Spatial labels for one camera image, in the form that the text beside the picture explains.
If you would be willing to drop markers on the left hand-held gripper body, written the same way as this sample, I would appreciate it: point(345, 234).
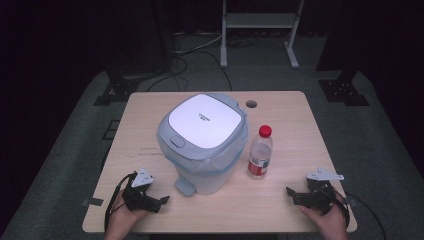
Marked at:
point(141, 196)

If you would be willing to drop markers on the clear red-capped plastic bottle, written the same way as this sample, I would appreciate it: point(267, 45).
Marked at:
point(260, 156)

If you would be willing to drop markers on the white metal stand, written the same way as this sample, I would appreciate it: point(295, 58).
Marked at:
point(258, 21)

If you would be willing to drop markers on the person's left hand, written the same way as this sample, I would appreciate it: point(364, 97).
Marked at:
point(121, 218)

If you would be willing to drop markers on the black stand base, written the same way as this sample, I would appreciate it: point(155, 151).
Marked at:
point(343, 90)
point(115, 90)

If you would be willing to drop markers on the person's right hand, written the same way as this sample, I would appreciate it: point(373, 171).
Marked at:
point(328, 220)

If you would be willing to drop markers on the grey tape strip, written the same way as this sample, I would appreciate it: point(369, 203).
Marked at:
point(350, 200)
point(92, 201)

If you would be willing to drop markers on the grey pedal trash bin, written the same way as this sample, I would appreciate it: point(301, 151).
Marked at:
point(203, 123)

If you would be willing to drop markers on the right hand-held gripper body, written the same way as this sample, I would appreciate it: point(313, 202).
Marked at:
point(316, 196)

